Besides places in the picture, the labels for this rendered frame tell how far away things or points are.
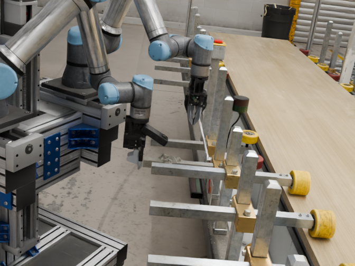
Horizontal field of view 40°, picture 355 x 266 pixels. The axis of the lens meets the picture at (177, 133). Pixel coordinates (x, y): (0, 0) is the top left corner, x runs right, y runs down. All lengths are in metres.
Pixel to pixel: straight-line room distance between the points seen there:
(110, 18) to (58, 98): 0.39
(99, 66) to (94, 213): 1.53
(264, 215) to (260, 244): 0.08
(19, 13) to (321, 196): 1.21
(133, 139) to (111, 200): 1.51
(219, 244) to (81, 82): 0.85
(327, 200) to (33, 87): 1.15
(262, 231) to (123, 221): 1.97
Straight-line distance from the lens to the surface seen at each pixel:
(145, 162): 1.87
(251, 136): 2.10
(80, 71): 2.03
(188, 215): 1.39
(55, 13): 1.55
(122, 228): 3.02
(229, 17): 9.63
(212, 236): 1.76
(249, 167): 1.38
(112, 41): 2.12
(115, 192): 3.39
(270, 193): 1.14
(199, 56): 1.88
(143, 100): 1.75
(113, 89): 1.70
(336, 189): 1.82
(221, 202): 1.72
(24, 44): 1.54
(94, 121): 2.02
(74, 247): 2.49
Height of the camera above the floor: 1.66
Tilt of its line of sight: 22 degrees down
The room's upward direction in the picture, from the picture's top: 7 degrees clockwise
